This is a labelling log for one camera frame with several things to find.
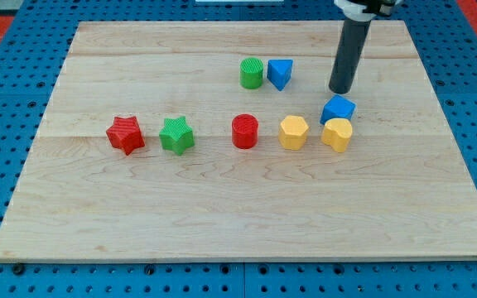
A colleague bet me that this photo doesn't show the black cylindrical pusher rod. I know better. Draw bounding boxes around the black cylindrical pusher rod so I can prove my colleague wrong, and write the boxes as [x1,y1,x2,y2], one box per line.
[329,18,371,94]

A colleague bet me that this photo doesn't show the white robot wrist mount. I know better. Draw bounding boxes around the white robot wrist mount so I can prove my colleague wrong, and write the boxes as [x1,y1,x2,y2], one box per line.
[334,0,402,22]

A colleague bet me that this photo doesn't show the blue cube block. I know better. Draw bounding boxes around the blue cube block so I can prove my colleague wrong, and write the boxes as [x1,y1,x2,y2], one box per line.
[320,94,356,124]

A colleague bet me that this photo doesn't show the yellow heart block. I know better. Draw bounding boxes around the yellow heart block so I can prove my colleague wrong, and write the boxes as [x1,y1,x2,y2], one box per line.
[320,118,353,152]

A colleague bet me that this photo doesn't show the blue triangle block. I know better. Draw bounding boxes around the blue triangle block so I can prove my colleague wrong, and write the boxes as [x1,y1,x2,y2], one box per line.
[267,59,293,91]

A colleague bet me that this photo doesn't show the green cylinder block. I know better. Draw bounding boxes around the green cylinder block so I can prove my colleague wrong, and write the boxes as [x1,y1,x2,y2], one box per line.
[239,57,263,89]

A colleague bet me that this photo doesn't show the yellow hexagon block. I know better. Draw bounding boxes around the yellow hexagon block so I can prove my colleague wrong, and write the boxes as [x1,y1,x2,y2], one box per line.
[278,115,309,151]

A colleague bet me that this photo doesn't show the red cylinder block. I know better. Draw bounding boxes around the red cylinder block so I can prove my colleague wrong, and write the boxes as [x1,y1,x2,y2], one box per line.
[232,114,258,149]

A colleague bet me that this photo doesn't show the wooden board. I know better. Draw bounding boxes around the wooden board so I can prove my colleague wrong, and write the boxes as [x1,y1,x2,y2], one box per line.
[0,21,477,263]

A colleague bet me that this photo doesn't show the green star block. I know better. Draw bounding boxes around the green star block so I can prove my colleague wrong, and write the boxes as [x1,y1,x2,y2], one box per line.
[159,116,195,156]

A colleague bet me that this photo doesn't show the red star block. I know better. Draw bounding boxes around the red star block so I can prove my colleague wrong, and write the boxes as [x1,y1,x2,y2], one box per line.
[106,116,145,156]

